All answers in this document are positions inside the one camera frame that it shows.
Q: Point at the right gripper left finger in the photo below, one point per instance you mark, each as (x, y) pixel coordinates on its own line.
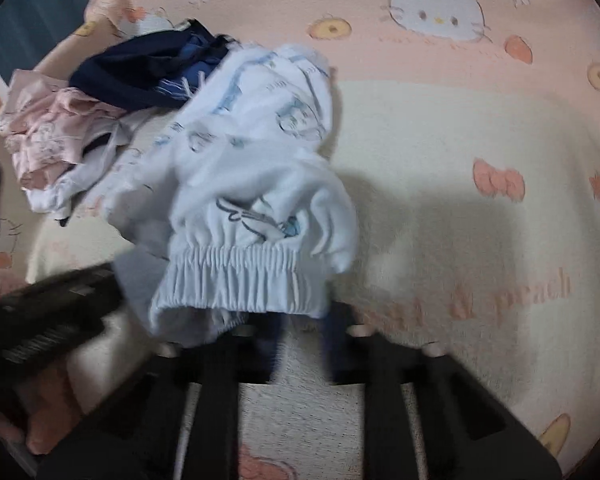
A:
(174, 418)

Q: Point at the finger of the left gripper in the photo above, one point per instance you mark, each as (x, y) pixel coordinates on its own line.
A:
(58, 314)

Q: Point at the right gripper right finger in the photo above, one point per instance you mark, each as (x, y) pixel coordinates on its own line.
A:
(467, 433)

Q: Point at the white printed children's pants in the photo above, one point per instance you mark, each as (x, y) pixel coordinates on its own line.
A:
(233, 210)

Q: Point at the person's left hand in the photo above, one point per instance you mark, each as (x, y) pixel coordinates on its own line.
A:
(51, 408)

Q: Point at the navy blue garment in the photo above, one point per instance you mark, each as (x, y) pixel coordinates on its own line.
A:
(162, 69)

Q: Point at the Hello Kitty blanket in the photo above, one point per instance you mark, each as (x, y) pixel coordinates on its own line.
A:
(468, 135)

